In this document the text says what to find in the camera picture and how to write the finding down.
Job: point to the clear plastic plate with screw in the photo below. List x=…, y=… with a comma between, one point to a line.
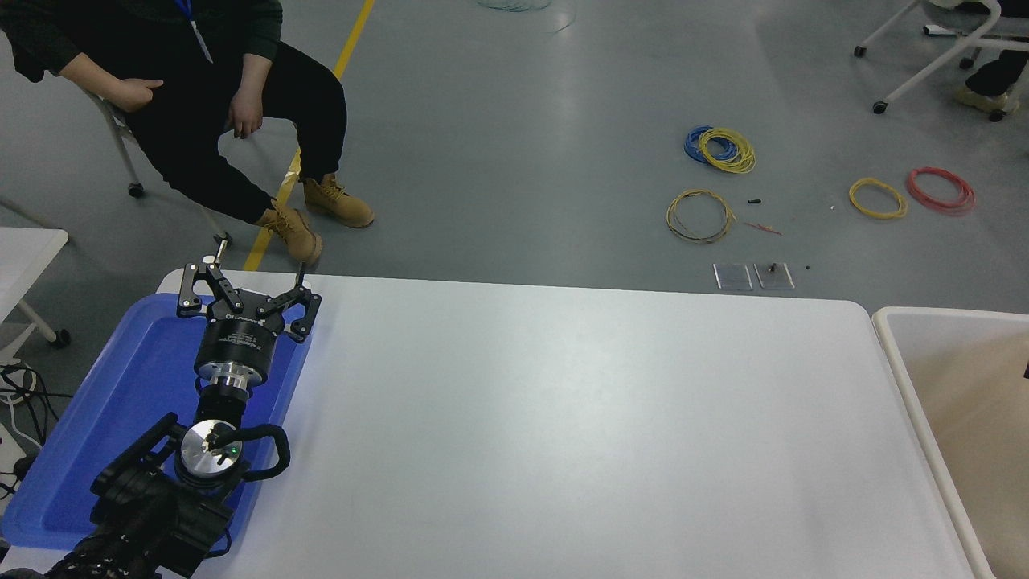
x=773, y=277

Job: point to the blue plastic tray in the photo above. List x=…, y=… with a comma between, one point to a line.
x=120, y=402

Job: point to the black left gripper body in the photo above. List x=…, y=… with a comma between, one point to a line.
x=239, y=342

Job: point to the person's left forearm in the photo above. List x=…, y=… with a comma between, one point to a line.
x=257, y=72

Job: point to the grey wheeled chair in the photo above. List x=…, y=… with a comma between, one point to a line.
x=125, y=149

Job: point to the person's left hand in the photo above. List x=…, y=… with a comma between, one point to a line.
x=245, y=112

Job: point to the white side table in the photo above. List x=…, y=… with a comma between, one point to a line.
x=24, y=257

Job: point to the person's right forearm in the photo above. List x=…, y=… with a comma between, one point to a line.
x=84, y=72

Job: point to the person's right hand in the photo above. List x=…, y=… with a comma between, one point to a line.
x=133, y=92

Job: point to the white wheeled chair frame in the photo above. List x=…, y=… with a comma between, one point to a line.
x=932, y=71

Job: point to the tan work boot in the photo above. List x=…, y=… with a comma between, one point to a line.
x=338, y=201
x=293, y=233

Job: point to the large pale bin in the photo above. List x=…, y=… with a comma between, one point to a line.
x=973, y=418

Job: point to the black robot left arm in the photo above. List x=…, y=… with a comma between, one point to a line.
x=145, y=515

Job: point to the seated person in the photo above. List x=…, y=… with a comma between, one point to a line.
x=193, y=121

